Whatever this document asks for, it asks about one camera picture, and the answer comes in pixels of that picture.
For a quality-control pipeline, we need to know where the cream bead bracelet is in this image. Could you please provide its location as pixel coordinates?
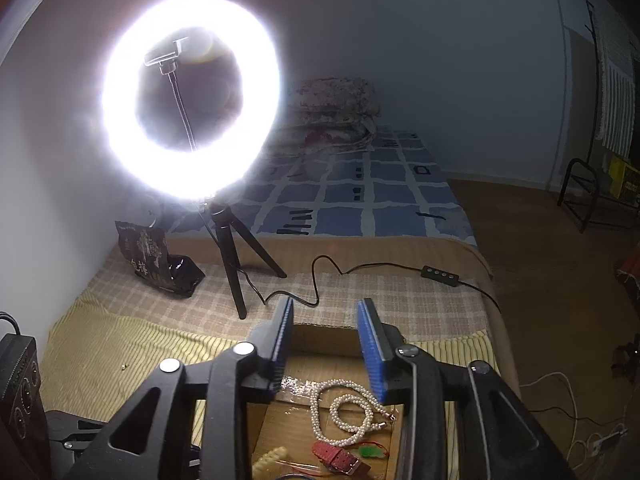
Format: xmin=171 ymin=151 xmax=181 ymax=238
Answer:
xmin=251 ymin=446 xmax=290 ymax=476

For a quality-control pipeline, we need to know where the dark tangled object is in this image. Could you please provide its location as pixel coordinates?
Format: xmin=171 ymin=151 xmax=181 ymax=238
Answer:
xmin=607 ymin=342 xmax=640 ymax=376

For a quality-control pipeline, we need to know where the white pearl necklace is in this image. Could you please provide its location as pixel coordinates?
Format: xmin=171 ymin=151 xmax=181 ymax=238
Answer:
xmin=309 ymin=381 xmax=396 ymax=447

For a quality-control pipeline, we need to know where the black clothes rack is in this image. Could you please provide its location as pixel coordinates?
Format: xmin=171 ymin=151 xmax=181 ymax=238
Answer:
xmin=577 ymin=0 xmax=640 ymax=156

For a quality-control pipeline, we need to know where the black shoe rack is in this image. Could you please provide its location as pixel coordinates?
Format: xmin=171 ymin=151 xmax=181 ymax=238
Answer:
xmin=557 ymin=158 xmax=640 ymax=233

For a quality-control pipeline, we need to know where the black snack bag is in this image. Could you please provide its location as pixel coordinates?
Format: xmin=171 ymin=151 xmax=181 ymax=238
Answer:
xmin=115 ymin=220 xmax=206 ymax=297

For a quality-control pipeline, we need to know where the white floor cable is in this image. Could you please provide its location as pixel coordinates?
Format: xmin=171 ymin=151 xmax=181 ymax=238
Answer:
xmin=520 ymin=372 xmax=631 ymax=461

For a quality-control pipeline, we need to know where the white ring light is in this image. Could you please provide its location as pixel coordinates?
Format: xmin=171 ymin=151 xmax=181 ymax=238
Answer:
xmin=100 ymin=0 xmax=283 ymax=201

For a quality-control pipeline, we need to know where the red watch strap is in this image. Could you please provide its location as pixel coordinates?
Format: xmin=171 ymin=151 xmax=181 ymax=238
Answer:
xmin=311 ymin=440 xmax=372 ymax=476

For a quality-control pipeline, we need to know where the black power cable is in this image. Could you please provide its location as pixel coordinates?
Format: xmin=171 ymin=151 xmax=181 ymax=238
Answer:
xmin=235 ymin=255 xmax=502 ymax=313

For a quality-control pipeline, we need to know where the black tripod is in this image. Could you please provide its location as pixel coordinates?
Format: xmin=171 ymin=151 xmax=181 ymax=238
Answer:
xmin=200 ymin=199 xmax=288 ymax=321

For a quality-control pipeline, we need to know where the orange patterned bundle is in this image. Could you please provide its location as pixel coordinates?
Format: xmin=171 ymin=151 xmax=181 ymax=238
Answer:
xmin=615 ymin=255 xmax=640 ymax=301

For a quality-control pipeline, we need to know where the white power strip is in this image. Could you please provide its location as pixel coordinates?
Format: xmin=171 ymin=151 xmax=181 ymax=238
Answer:
xmin=585 ymin=430 xmax=631 ymax=456

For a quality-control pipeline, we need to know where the yellow box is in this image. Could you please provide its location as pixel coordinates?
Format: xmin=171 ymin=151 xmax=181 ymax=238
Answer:
xmin=607 ymin=155 xmax=640 ymax=201

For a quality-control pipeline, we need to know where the beige plaid blanket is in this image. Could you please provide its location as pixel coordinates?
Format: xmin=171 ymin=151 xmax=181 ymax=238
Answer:
xmin=82 ymin=237 xmax=496 ymax=343

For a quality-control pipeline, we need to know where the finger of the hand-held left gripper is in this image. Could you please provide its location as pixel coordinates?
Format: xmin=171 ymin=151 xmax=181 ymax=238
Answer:
xmin=44 ymin=409 xmax=113 ymax=480

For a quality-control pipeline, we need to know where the black cable controller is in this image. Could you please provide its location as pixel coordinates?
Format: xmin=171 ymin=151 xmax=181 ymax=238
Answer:
xmin=421 ymin=265 xmax=463 ymax=286

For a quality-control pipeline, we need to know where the white knitted hanging cloth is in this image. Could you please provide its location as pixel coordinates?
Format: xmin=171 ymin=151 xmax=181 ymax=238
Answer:
xmin=597 ymin=10 xmax=640 ymax=156

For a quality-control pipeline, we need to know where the folded floral quilt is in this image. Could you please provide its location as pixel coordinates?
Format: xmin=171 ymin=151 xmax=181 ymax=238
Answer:
xmin=272 ymin=77 xmax=383 ymax=153

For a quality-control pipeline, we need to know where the cardboard box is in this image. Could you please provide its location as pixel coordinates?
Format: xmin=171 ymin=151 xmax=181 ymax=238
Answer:
xmin=240 ymin=322 xmax=416 ymax=480

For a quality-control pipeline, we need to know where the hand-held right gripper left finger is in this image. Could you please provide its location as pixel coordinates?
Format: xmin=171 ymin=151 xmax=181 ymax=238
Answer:
xmin=65 ymin=296 xmax=296 ymax=480

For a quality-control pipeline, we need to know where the blue checked bedsheet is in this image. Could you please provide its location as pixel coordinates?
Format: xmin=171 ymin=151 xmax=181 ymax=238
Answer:
xmin=167 ymin=127 xmax=478 ymax=248

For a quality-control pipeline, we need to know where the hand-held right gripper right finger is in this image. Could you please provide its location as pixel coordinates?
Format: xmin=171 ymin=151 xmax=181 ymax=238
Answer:
xmin=356 ymin=299 xmax=576 ymax=480

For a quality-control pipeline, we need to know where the phone holder clip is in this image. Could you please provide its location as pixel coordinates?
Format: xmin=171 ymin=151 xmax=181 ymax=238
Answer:
xmin=143 ymin=36 xmax=198 ymax=153

